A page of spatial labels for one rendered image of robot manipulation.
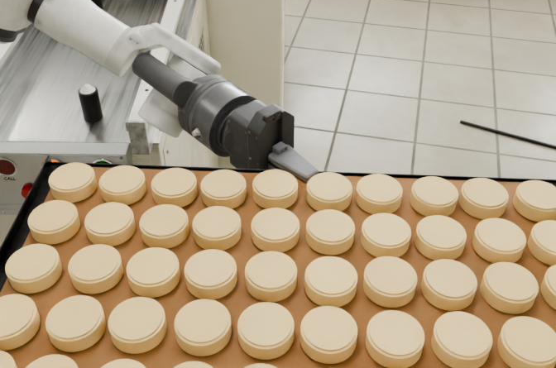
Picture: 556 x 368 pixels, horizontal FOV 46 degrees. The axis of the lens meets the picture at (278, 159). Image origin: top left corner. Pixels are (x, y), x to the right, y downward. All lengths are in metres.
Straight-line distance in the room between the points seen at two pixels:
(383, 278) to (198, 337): 0.18
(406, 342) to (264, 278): 0.14
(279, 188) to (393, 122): 1.88
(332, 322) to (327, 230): 0.11
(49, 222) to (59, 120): 0.48
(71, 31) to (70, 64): 0.42
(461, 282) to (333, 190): 0.17
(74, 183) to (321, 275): 0.29
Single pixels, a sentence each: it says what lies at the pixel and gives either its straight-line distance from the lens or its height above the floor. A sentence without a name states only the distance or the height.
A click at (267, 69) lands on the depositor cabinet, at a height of 0.56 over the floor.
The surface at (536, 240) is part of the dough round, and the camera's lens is 0.70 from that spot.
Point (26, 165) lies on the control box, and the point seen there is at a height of 0.81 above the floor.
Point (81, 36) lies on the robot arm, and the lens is 0.90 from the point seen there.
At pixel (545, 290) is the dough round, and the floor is 1.01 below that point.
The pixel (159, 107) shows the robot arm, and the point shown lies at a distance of 0.88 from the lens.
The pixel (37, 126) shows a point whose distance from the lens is 1.17.
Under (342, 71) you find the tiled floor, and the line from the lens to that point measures 2.85.
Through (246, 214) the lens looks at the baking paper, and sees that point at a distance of 0.71.
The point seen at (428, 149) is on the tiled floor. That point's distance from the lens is 2.46.
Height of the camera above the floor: 1.49
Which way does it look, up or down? 39 degrees down
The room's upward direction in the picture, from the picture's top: straight up
